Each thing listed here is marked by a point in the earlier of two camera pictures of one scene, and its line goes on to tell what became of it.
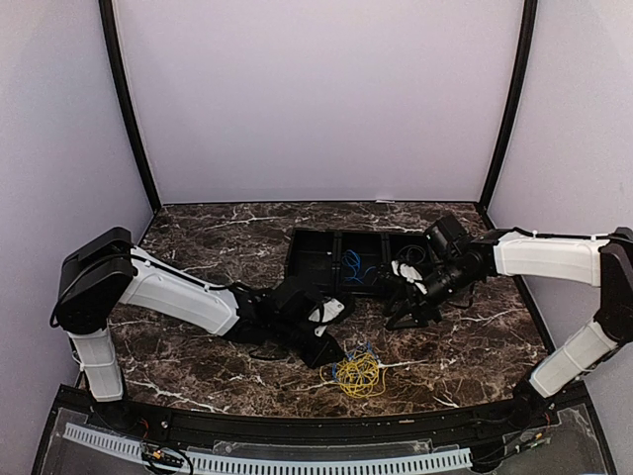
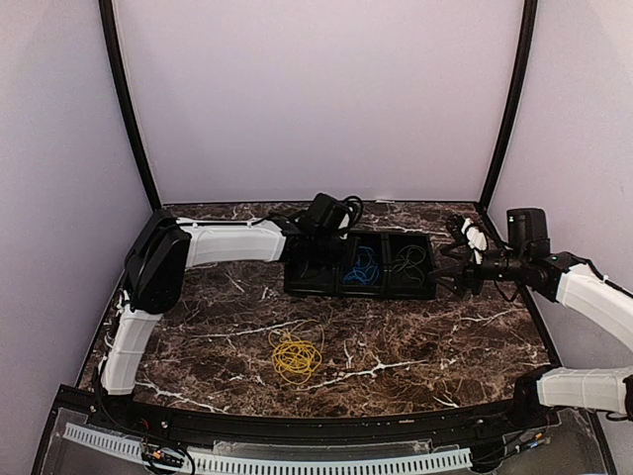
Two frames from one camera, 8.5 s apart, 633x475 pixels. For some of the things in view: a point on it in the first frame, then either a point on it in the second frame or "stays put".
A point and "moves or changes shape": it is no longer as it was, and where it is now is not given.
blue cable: [365, 347] -> [365, 261]
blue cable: [352, 259] moves or changes shape
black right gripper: [420, 308] -> [461, 271]
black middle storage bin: [360, 253] stays put
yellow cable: [358, 375] -> [298, 352]
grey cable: [411, 245] stays put
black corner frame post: [108, 24] stays put
